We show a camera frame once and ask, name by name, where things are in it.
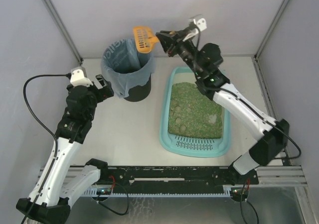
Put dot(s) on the blue plastic bin liner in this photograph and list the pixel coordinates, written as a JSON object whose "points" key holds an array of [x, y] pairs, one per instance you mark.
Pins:
{"points": [[122, 58]]}

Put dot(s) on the orange litter scoop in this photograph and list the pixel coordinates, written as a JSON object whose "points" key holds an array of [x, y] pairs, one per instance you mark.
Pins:
{"points": [[144, 38]]}

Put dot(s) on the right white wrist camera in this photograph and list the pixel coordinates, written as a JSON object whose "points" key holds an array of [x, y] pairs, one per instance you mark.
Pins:
{"points": [[196, 25]]}

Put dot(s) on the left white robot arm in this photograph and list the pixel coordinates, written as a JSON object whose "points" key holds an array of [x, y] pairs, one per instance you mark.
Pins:
{"points": [[50, 202]]}

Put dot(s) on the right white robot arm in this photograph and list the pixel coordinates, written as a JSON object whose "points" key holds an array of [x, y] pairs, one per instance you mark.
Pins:
{"points": [[271, 135]]}

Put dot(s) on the green cat litter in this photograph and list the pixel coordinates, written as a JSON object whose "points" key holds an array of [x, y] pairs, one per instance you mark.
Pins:
{"points": [[192, 114]]}

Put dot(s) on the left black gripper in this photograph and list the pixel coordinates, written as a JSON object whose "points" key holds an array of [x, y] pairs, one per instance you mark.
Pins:
{"points": [[104, 88]]}

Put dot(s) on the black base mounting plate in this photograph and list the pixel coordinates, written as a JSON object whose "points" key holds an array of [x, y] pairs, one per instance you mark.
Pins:
{"points": [[173, 176]]}

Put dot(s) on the black trash bin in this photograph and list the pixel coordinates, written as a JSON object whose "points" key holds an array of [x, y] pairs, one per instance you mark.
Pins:
{"points": [[137, 87]]}

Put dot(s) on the blue slotted cable duct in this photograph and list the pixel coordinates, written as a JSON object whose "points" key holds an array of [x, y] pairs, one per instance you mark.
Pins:
{"points": [[137, 192]]}

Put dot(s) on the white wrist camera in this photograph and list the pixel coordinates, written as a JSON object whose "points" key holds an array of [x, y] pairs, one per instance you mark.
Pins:
{"points": [[79, 77], [196, 25]]}

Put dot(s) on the teal litter box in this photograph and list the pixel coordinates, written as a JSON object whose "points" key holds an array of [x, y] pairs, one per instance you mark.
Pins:
{"points": [[189, 146]]}

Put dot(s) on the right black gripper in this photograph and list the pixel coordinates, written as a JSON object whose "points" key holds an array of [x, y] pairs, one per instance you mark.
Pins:
{"points": [[172, 46]]}

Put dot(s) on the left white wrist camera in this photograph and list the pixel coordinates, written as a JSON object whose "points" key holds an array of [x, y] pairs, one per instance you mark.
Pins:
{"points": [[79, 77]]}

